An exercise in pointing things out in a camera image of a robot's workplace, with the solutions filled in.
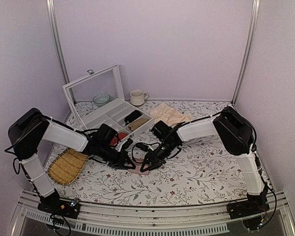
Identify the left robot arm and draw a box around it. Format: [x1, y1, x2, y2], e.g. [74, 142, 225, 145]
[5, 108, 136, 213]

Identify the white divided organizer box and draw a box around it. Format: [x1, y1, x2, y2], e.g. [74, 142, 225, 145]
[75, 101, 153, 140]

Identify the right aluminium corner post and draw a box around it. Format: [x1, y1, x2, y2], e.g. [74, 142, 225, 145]
[231, 0, 261, 106]

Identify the white framed glass lid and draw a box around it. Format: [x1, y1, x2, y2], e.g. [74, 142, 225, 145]
[62, 64, 125, 117]

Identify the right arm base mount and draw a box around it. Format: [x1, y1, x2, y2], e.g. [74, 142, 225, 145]
[226, 194, 269, 219]

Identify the aluminium front rail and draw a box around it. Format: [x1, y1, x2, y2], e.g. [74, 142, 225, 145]
[12, 191, 295, 236]

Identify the red rolled garment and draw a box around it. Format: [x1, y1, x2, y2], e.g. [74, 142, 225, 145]
[110, 132, 128, 146]

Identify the floral patterned table mat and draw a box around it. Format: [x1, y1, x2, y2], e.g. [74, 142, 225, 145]
[51, 101, 247, 207]

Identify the woven bamboo tray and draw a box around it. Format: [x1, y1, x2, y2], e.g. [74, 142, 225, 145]
[47, 148, 89, 186]

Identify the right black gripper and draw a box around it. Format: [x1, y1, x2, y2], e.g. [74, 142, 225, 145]
[141, 141, 177, 174]

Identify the left aluminium corner post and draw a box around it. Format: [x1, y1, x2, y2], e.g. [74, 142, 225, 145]
[46, 0, 70, 84]

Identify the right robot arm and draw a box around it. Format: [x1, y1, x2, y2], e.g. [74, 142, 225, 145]
[140, 106, 268, 214]

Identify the clear glass bowl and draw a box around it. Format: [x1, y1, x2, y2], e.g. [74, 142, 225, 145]
[93, 93, 111, 106]

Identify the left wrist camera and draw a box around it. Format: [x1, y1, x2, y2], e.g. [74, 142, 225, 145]
[94, 123, 133, 151]

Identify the pink and white underwear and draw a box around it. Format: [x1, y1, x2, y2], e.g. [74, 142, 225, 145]
[128, 158, 149, 176]

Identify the white ceramic mug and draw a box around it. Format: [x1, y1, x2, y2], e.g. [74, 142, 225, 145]
[129, 89, 148, 106]

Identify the olive rolled garment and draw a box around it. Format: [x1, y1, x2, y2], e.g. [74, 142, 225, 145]
[128, 118, 148, 132]

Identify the cream beige underwear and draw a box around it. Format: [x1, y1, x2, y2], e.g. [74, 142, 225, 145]
[149, 103, 193, 126]

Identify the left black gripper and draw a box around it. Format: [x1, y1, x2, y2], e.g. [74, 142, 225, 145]
[98, 143, 136, 170]

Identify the aluminium corner post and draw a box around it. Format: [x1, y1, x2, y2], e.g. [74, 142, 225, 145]
[231, 0, 261, 106]
[46, 0, 70, 84]

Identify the black rolled garment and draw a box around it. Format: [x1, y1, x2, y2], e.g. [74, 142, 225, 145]
[124, 110, 142, 125]

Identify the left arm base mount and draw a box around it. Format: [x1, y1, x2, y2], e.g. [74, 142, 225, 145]
[37, 190, 81, 219]

